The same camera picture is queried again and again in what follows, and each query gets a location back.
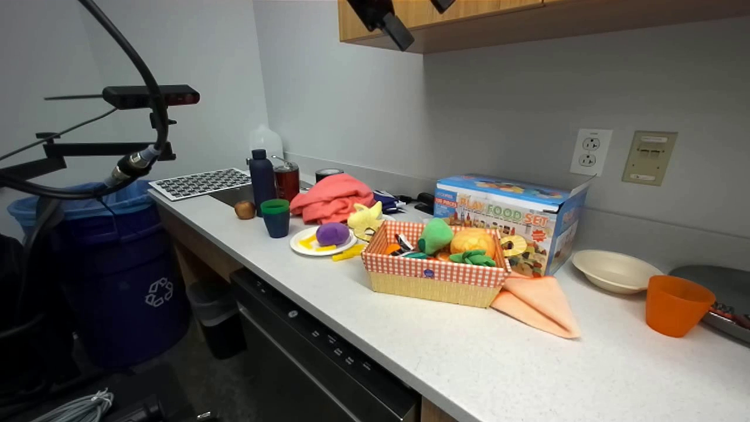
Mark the blue recycling bin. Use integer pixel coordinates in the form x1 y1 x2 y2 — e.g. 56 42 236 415
26 181 189 371

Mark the orange cloth napkin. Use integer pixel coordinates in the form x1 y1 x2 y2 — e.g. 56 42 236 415
491 277 578 340

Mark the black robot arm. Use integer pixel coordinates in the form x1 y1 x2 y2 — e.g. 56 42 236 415
0 0 198 198

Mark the purple plush ball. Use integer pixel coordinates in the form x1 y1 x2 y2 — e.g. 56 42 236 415
317 223 350 245

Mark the black stereo camera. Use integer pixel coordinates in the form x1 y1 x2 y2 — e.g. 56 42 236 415
104 83 198 110

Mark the checkered toy food basket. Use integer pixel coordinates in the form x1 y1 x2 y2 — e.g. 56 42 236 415
361 221 508 307

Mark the white wall outlet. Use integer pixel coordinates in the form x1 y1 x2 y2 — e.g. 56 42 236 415
570 129 611 175

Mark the white keyboard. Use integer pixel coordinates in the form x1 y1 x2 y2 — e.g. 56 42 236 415
150 168 250 201

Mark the blue play food box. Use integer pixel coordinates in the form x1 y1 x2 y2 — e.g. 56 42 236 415
433 173 588 277

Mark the wooden upper cabinet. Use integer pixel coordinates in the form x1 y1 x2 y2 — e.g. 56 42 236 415
337 0 750 54

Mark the yellow plush toy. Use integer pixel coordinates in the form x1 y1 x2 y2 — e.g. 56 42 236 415
346 201 382 241

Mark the beige wall switch plate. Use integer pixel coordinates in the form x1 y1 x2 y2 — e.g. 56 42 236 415
620 130 678 188

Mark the blue cup green rim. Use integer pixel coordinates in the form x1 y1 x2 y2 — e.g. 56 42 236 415
259 198 291 238

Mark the orange plush fruit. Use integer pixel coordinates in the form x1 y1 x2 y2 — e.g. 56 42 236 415
449 226 496 255

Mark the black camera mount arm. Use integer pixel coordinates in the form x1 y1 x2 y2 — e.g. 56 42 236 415
0 113 174 181

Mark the orange plastic cup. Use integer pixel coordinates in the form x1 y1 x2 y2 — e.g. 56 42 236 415
644 275 714 338

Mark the beige bowl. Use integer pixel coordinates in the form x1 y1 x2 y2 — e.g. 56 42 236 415
572 249 659 296

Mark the white paper plate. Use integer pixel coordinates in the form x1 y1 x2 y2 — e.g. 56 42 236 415
288 226 356 258

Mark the pink red towel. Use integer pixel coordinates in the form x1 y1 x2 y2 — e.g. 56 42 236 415
291 173 374 225

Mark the black GE dishwasher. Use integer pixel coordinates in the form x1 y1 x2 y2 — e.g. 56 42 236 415
231 270 420 422

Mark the dark grey pan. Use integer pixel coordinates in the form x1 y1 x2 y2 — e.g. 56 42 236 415
673 265 750 345

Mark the dark blue bottle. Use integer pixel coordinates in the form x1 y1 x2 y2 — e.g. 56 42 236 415
249 150 277 204

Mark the dark red jar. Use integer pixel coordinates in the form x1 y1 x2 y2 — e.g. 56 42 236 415
273 162 299 198

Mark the green plush vegetable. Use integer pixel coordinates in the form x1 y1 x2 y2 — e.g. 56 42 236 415
416 217 454 255

